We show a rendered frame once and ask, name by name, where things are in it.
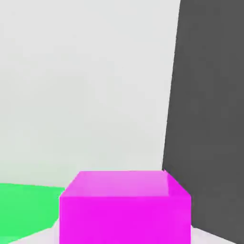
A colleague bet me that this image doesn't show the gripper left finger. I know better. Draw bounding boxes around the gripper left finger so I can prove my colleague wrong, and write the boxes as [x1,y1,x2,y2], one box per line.
[11,217,60,244]

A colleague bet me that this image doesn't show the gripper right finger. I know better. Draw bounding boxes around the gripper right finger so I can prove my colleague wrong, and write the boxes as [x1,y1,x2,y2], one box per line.
[191,226,244,244]

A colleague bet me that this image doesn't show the small magenta cube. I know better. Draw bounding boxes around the small magenta cube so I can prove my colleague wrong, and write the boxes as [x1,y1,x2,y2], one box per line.
[59,170,192,244]

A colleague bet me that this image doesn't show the large green box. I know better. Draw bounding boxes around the large green box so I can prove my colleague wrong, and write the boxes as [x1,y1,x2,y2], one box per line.
[0,183,66,244]

